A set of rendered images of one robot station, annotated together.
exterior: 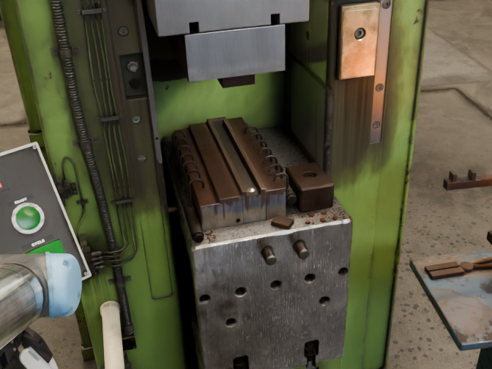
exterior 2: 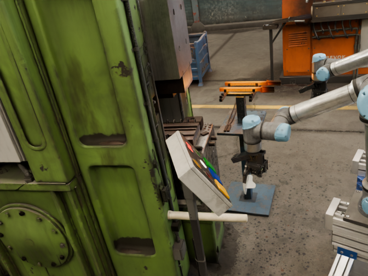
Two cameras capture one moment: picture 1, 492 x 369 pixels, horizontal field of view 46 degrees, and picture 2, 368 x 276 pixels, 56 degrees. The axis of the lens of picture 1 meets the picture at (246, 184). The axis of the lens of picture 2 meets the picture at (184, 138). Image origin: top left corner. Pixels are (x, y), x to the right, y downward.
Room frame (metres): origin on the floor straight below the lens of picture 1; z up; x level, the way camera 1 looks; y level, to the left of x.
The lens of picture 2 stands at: (0.23, 1.64, 1.92)
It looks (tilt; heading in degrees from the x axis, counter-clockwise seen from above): 28 degrees down; 301
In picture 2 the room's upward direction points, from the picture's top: 10 degrees counter-clockwise
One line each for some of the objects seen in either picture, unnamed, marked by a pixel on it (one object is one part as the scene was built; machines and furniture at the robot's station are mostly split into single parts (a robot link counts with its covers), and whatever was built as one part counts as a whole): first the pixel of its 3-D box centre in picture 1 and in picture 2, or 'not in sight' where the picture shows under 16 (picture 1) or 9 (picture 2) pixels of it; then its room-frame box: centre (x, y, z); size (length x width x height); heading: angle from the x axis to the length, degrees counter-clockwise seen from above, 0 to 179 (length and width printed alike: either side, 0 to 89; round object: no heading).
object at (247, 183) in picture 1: (232, 151); (164, 128); (1.33, 0.03, 0.99); 0.42 x 0.05 x 0.01; 13
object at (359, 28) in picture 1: (357, 41); not in sight; (1.32, -0.27, 1.27); 0.09 x 0.02 x 0.17; 103
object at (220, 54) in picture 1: (215, 25); (153, 80); (1.32, 0.05, 1.32); 0.42 x 0.20 x 0.10; 13
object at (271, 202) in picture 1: (224, 165); (164, 135); (1.32, 0.05, 0.96); 0.42 x 0.20 x 0.09; 13
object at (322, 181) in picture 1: (309, 186); (193, 123); (1.22, -0.15, 0.95); 0.12 x 0.08 x 0.06; 13
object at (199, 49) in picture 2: not in sight; (171, 59); (3.28, -3.48, 0.36); 1.20 x 0.80 x 0.72; 11
